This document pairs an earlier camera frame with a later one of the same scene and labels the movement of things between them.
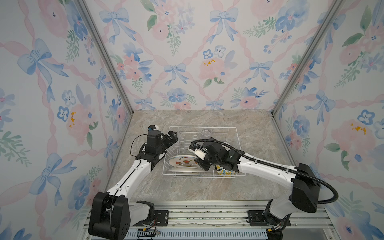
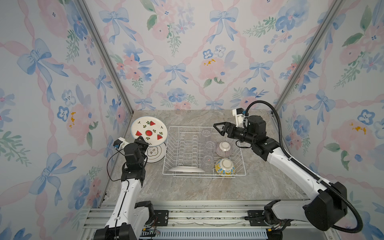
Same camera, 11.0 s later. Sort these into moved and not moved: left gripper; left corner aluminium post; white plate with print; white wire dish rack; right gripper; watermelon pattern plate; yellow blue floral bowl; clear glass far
Moved: watermelon pattern plate; right gripper; left gripper
Not moved: white wire dish rack; clear glass far; yellow blue floral bowl; left corner aluminium post; white plate with print
